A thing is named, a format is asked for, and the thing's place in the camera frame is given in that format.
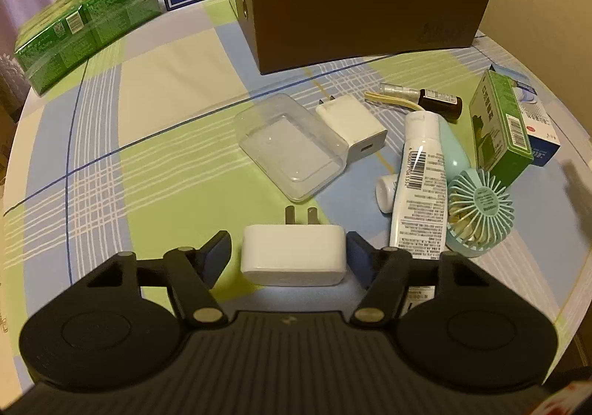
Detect white lotion tube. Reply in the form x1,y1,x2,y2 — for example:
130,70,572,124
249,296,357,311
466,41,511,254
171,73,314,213
388,111,449,305

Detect white power adapter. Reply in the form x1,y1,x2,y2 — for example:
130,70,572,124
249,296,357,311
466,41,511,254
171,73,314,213
241,205,347,287

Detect small white bottle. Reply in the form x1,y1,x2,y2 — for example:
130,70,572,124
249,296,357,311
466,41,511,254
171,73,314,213
375,173,398,214

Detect mint green handheld fan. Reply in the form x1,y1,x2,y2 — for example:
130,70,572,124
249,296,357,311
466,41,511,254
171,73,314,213
440,119,515,258

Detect white cube USB charger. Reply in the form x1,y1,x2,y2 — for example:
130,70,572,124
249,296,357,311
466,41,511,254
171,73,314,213
315,94,387,164

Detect clear plastic container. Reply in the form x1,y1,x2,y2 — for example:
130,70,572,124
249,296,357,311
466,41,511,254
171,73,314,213
234,94,348,203

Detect green medicine box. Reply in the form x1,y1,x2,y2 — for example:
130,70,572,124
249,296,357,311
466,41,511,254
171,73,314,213
468,70,534,186

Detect dark brown spray bottle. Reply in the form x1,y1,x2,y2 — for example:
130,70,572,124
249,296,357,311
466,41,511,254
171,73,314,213
364,83,463,122

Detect blue white medicine box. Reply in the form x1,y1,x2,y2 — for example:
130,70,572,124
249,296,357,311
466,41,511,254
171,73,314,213
490,63,560,166

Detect plaid tablecloth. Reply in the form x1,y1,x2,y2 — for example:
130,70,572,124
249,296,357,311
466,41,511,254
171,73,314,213
0,0,592,393

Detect green shrink-wrapped box pack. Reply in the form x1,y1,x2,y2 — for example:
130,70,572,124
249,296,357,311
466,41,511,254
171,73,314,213
14,0,162,94

